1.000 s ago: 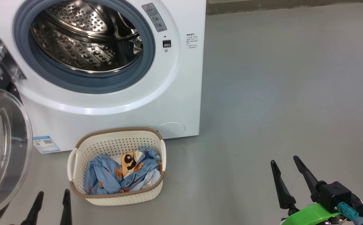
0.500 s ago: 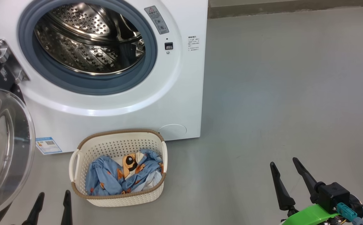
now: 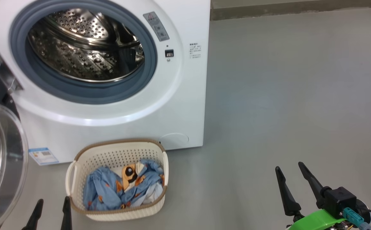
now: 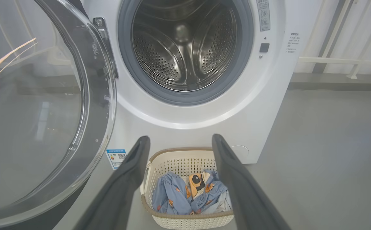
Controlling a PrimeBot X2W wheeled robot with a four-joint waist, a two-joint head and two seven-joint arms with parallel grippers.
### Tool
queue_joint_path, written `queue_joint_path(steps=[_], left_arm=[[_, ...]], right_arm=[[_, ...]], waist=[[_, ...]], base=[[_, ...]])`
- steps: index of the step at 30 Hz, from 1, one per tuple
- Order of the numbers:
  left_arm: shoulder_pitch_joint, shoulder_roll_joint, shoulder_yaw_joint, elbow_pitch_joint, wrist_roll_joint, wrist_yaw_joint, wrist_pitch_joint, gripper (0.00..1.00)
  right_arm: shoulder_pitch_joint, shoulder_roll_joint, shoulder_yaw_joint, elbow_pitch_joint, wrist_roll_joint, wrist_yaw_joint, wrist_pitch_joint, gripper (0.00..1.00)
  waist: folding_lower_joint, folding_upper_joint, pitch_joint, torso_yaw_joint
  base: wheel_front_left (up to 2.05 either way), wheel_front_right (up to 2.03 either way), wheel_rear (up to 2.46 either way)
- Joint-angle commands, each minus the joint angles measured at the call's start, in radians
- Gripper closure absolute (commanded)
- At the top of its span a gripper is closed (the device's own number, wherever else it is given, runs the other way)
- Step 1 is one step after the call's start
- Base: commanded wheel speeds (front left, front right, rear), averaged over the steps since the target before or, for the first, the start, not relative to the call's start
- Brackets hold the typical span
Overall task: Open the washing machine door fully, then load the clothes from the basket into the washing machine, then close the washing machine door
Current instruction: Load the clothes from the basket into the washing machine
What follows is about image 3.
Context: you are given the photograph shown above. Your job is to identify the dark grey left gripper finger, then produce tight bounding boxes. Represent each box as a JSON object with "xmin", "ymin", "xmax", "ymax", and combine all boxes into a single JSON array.
[
  {"xmin": 61, "ymin": 196, "xmax": 73, "ymax": 230},
  {"xmin": 21, "ymin": 199, "xmax": 44, "ymax": 230}
]

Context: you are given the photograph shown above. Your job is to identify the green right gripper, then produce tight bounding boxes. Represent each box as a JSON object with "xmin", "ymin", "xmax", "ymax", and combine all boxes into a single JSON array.
[{"xmin": 275, "ymin": 162, "xmax": 345, "ymax": 230}]

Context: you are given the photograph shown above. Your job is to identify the blue printed clothes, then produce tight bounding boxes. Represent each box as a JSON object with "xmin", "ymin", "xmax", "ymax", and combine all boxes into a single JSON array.
[{"xmin": 83, "ymin": 159, "xmax": 165, "ymax": 211}]

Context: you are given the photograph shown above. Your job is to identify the black-rimmed glass washer door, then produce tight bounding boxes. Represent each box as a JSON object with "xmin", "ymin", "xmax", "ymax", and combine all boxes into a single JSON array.
[{"xmin": 0, "ymin": 62, "xmax": 29, "ymax": 230}]

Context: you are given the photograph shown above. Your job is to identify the cream perforated laundry basket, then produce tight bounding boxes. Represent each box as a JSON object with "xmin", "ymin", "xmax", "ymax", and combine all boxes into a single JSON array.
[{"xmin": 65, "ymin": 138, "xmax": 169, "ymax": 221}]

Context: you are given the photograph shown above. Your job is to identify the grey rubber door gasket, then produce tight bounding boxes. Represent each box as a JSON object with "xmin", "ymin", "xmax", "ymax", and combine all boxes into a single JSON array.
[{"xmin": 9, "ymin": 0, "xmax": 158, "ymax": 105}]

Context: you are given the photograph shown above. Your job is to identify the metal door hinge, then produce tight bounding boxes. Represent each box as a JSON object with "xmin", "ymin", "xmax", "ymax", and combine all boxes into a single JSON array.
[{"xmin": 0, "ymin": 47, "xmax": 24, "ymax": 94}]

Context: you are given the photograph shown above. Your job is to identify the white front-load washing machine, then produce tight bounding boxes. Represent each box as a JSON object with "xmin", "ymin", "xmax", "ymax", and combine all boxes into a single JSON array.
[{"xmin": 0, "ymin": 0, "xmax": 211, "ymax": 165}]

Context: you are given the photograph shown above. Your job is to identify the blue energy label sticker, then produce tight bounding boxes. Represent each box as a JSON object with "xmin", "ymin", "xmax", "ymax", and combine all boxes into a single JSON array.
[{"xmin": 29, "ymin": 147, "xmax": 59, "ymax": 165}]

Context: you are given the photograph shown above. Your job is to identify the round filter cover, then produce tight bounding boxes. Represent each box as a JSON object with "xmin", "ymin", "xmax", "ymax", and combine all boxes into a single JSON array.
[{"xmin": 160, "ymin": 133, "xmax": 189, "ymax": 150}]

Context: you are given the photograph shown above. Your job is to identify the steel perforated washer drum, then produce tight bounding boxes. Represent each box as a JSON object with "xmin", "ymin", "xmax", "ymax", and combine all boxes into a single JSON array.
[{"xmin": 27, "ymin": 9, "xmax": 145, "ymax": 83}]

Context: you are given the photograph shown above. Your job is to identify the grey warning sticker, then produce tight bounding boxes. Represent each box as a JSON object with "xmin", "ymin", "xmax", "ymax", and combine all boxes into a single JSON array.
[{"xmin": 143, "ymin": 12, "xmax": 170, "ymax": 42}]

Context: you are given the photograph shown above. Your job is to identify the teal cable connector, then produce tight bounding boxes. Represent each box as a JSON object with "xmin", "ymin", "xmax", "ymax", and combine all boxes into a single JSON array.
[{"xmin": 343, "ymin": 207, "xmax": 371, "ymax": 230}]

